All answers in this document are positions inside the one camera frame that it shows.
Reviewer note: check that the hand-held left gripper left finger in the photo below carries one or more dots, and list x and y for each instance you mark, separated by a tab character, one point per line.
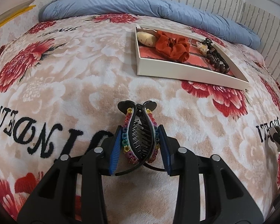
114	154

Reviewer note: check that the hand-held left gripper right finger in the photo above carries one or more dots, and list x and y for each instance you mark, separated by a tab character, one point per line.
165	154

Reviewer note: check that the colourful flower hair claw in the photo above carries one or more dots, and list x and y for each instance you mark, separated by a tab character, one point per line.
140	135

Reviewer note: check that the white shallow box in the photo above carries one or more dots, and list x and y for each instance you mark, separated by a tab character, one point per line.
177	72

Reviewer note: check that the orange scrunchie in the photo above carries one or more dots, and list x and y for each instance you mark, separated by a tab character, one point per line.
172	46

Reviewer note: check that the floral printed blanket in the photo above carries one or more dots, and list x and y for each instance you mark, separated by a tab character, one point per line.
84	74

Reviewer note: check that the black hair clip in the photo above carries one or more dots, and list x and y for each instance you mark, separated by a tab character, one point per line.
218	55

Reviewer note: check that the small cream flower clip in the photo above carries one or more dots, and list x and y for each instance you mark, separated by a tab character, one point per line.
201	47

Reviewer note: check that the blue quilt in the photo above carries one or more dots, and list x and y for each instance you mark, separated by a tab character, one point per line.
130	7

